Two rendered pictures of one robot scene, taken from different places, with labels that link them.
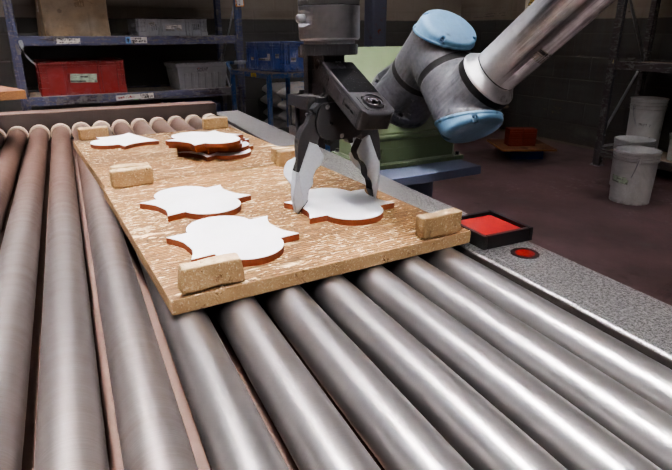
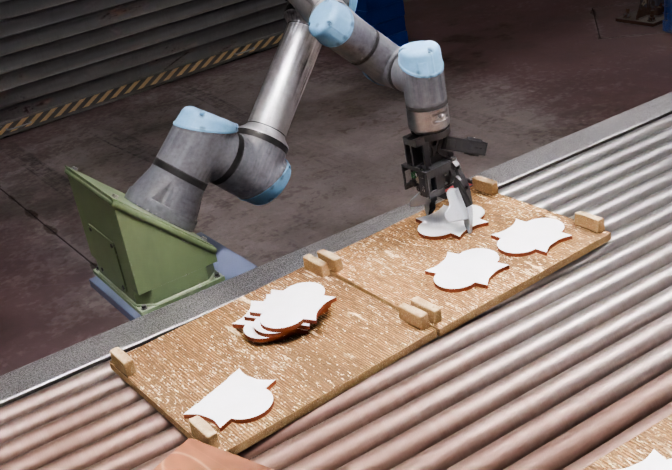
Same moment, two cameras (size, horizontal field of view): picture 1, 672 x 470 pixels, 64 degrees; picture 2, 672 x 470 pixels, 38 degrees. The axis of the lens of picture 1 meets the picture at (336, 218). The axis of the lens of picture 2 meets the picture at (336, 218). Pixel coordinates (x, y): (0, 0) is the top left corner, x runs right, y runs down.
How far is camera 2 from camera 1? 199 cm
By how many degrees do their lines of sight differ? 84
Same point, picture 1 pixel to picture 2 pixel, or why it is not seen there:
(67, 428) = not seen: outside the picture
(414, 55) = (217, 151)
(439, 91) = (260, 165)
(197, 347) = (630, 227)
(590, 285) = (511, 167)
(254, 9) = not seen: outside the picture
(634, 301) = (523, 160)
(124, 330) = (630, 246)
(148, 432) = not seen: outside the picture
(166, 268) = (579, 244)
